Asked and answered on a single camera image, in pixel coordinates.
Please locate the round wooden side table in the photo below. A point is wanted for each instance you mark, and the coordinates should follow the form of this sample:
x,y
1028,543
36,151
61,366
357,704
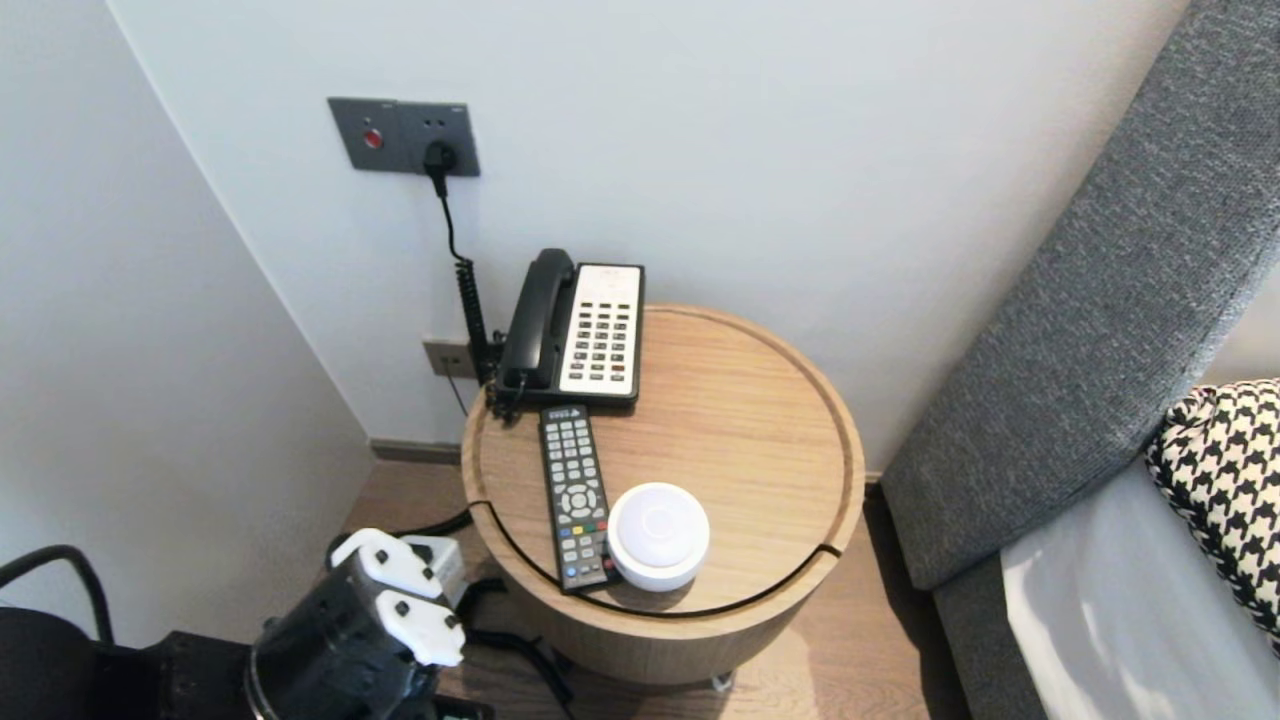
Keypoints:
x,y
760,450

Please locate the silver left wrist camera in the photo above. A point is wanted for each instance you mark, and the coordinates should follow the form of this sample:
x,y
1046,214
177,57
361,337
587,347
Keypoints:
x,y
445,560

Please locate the black remote control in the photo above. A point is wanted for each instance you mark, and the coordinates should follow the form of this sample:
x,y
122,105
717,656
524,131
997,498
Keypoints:
x,y
575,500

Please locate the white round lidded box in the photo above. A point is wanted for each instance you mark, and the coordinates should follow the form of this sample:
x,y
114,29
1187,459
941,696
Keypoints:
x,y
660,533

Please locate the black and white desk telephone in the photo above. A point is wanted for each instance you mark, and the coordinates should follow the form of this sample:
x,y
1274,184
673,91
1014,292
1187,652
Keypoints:
x,y
605,335

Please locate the grey skirting board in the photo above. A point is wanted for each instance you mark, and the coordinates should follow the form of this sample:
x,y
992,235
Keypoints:
x,y
415,452

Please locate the grey wall power socket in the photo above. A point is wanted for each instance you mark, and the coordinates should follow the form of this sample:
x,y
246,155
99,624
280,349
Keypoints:
x,y
453,123

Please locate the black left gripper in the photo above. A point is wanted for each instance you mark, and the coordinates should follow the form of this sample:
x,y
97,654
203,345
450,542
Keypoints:
x,y
340,650

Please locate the white table foot pad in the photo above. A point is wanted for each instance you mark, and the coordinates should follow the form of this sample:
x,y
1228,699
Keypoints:
x,y
722,684

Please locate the beige wall phone socket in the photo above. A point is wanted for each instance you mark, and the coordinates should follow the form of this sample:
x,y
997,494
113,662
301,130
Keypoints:
x,y
445,358

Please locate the grey upholstered headboard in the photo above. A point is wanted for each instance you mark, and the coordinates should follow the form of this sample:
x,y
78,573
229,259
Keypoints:
x,y
1080,350

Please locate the grey fabric bed frame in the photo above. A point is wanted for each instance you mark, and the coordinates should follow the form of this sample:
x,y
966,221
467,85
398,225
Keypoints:
x,y
985,650

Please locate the grey switch plate red button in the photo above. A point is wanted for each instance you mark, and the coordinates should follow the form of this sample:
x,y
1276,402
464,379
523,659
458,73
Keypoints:
x,y
363,134

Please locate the black telephone handset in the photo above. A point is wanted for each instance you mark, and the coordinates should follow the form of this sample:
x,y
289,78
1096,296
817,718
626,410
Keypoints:
x,y
540,310

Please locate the white left wrist end plate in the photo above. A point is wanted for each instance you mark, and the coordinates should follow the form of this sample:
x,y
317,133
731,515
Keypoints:
x,y
395,565

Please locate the black power plug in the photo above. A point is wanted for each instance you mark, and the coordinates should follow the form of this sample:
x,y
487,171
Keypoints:
x,y
440,158

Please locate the black white houndstooth pillow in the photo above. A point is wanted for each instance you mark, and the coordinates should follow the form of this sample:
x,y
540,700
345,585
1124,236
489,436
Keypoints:
x,y
1225,480

